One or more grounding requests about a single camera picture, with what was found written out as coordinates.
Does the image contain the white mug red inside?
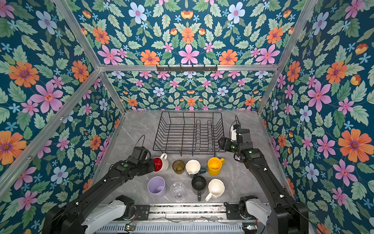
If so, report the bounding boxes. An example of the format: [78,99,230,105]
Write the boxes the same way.
[153,153,169,173]

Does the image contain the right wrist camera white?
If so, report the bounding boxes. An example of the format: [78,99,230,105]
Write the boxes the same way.
[229,124,240,141]

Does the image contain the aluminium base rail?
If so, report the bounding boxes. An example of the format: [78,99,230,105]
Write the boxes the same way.
[62,202,310,234]

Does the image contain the black mug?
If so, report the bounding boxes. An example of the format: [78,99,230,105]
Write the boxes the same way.
[191,175,207,202]

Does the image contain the cream mug green outside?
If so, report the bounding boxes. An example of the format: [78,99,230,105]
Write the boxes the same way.
[185,160,207,178]

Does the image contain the yellow mug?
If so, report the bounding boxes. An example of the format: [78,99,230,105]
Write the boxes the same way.
[207,157,225,176]

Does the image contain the lavender plastic cup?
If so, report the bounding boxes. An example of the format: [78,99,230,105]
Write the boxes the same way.
[147,176,167,197]

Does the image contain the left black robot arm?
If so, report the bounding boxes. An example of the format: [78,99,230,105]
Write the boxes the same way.
[41,146,155,234]

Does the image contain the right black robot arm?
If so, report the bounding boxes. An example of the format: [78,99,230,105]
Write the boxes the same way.
[218,124,309,234]

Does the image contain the black wire dish rack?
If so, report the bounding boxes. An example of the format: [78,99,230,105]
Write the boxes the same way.
[153,111,225,156]

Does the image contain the olive green glass cup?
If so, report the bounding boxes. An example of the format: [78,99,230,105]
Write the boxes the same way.
[172,160,185,175]

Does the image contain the white ceramic mug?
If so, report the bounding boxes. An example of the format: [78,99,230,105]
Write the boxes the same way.
[205,179,226,202]

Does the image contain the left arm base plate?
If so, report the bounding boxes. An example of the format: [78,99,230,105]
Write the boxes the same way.
[130,204,151,221]

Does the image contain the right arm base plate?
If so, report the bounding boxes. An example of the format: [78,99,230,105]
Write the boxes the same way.
[224,202,250,220]

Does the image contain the metal hook rail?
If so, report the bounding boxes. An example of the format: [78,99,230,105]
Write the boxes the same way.
[156,65,218,72]

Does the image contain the clear glass cup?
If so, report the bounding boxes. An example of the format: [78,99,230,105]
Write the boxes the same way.
[170,182,186,200]

